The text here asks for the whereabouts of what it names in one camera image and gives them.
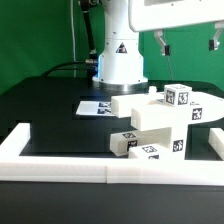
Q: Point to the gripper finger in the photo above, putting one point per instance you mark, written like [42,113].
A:
[165,48]
[214,42]

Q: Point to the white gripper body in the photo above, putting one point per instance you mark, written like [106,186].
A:
[148,15]

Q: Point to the white tagged cube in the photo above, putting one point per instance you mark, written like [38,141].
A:
[177,94]

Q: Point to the white chair back part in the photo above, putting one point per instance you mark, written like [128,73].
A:
[148,111]

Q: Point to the white chair seat part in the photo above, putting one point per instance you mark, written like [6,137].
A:
[173,138]

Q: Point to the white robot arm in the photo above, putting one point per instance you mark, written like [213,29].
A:
[120,65]

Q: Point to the white sheet with tags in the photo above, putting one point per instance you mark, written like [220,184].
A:
[94,108]

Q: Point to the white U-shaped obstacle frame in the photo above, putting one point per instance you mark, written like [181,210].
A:
[16,167]

